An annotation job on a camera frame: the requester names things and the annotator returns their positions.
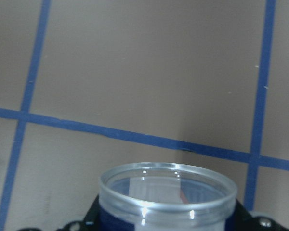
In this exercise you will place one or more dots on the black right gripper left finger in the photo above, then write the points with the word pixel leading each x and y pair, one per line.
pixel 89 223

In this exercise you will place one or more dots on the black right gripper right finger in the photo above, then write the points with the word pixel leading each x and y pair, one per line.
pixel 244 221

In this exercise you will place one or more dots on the clear tennis ball can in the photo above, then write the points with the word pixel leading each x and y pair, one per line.
pixel 154 196

